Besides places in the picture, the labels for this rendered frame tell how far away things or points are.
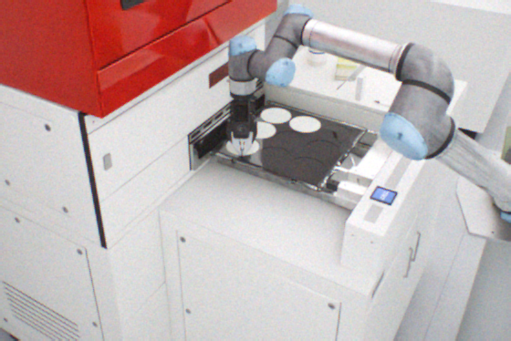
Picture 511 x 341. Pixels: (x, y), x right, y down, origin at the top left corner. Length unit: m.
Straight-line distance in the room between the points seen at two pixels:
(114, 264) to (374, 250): 0.68
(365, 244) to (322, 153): 0.41
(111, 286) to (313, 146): 0.71
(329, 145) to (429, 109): 0.53
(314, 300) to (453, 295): 1.21
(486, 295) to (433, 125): 0.85
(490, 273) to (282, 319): 0.70
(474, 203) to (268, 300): 0.65
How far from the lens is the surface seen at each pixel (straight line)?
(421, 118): 1.25
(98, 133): 1.31
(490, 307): 2.01
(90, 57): 1.17
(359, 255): 1.40
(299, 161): 1.64
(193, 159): 1.66
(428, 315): 2.50
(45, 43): 1.27
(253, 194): 1.63
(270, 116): 1.85
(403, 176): 1.53
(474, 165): 1.38
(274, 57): 1.43
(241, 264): 1.54
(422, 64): 1.30
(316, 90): 1.89
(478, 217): 1.69
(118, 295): 1.63
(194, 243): 1.60
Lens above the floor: 1.84
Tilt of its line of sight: 31 degrees down
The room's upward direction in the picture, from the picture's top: straight up
